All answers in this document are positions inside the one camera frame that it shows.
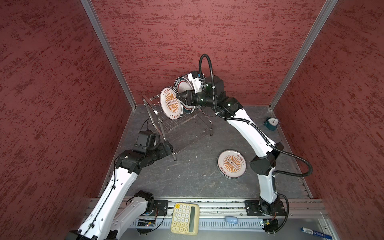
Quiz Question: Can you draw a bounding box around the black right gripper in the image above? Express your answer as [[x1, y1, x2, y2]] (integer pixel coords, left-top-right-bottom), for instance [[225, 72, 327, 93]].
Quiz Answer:
[[177, 89, 218, 107]]

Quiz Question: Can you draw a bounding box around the stainless steel dish rack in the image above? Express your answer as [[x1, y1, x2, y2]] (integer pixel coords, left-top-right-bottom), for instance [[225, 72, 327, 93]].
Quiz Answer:
[[142, 95, 214, 160]]

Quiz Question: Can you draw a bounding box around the orange patterned plate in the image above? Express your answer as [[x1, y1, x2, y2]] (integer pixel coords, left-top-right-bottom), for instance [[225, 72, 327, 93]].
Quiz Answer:
[[217, 150, 247, 179], [160, 87, 183, 121]]

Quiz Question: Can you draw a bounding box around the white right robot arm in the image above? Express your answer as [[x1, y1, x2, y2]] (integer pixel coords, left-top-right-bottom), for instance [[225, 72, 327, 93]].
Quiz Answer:
[[175, 71, 284, 216]]

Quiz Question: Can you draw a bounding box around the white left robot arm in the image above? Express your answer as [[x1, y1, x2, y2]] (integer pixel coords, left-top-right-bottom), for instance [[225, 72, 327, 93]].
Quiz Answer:
[[66, 130, 174, 240]]

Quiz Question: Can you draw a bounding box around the red green rimmed plate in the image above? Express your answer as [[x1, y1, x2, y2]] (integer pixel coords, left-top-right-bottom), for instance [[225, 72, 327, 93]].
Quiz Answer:
[[174, 75, 197, 114]]

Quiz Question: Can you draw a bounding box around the yellow calculator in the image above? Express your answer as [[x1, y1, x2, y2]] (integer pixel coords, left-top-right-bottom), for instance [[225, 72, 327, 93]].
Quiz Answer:
[[171, 203, 200, 236]]

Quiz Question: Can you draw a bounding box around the left circuit board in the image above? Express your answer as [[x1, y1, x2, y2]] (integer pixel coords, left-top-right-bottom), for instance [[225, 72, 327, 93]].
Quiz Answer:
[[137, 219, 156, 228]]

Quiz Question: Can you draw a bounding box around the circuit board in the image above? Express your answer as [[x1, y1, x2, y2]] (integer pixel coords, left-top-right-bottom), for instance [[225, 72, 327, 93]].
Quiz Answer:
[[137, 219, 156, 228], [263, 219, 271, 228]]

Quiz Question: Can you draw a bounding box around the green white alarm clock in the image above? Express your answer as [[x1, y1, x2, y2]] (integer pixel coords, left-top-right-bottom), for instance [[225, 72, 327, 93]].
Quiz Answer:
[[264, 118, 280, 131]]

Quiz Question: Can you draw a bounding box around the right circuit board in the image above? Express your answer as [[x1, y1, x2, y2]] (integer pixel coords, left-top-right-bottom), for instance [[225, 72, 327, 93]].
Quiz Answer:
[[263, 219, 271, 228]]

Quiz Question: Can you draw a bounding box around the blue white marker pen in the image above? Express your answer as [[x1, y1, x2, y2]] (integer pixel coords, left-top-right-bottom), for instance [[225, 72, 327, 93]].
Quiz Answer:
[[301, 227, 333, 240]]

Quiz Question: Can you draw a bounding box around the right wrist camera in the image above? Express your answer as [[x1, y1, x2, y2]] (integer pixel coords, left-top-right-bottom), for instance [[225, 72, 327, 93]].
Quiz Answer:
[[187, 71, 203, 93]]

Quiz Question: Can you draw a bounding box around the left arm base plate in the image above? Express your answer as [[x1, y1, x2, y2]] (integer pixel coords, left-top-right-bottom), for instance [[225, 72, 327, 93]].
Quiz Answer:
[[146, 200, 169, 216]]

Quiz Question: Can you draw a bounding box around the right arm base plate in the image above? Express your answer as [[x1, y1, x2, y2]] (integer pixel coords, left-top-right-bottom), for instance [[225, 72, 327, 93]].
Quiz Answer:
[[244, 199, 286, 218]]

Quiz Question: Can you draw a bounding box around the aluminium corner post left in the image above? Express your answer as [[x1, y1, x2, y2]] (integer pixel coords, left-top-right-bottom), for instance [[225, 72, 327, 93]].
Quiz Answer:
[[81, 0, 137, 110]]

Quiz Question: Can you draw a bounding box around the aluminium corner post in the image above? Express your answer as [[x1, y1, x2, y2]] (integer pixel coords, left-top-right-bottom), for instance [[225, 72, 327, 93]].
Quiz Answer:
[[269, 0, 338, 111], [81, 0, 137, 110]]

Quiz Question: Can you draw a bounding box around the black corrugated cable hose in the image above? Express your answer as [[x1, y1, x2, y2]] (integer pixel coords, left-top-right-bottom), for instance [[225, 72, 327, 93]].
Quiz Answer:
[[198, 53, 314, 178]]

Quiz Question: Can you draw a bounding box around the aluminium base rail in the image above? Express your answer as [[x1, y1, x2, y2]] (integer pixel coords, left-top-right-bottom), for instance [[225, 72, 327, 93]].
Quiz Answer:
[[80, 196, 329, 232]]

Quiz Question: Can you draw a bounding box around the aluminium corner post right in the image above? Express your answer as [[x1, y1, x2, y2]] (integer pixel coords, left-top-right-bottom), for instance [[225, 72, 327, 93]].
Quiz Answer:
[[269, 0, 338, 111]]

